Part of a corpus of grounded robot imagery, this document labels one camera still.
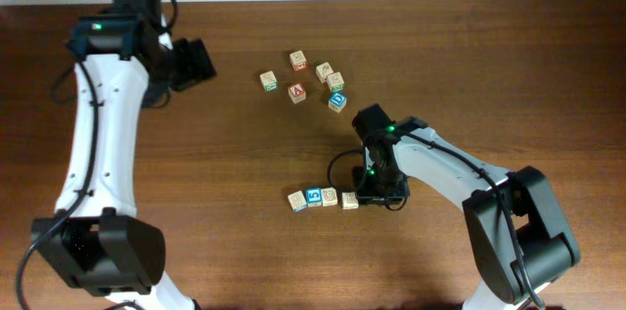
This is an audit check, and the wooden K cow block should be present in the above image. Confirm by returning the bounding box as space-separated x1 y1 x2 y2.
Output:
341 192 359 209

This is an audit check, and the blue I wooden block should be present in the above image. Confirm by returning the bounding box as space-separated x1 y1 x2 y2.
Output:
321 188 338 207

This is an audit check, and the blue 5 wooden block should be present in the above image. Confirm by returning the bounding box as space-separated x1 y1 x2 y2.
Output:
305 188 323 207

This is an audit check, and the blue H wooden block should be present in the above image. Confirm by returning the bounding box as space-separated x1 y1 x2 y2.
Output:
288 191 308 212

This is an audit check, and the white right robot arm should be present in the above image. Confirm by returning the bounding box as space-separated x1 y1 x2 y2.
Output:
352 111 581 309

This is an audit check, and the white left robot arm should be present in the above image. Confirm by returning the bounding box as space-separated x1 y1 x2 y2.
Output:
25 8 215 309

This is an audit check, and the green V wooden block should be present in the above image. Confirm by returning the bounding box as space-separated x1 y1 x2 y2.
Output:
259 70 278 92

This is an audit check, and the blue D wooden block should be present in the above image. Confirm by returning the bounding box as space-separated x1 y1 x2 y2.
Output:
328 92 347 112

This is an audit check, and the red E wooden block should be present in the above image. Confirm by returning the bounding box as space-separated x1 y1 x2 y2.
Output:
289 51 307 71

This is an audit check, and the red A wooden block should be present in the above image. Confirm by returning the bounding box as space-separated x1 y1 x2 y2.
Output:
288 83 307 104

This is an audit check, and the green B wooden block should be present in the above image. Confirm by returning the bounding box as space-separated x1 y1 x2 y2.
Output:
326 72 345 92

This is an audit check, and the wooden K red block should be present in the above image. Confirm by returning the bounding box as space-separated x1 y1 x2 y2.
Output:
315 62 334 83

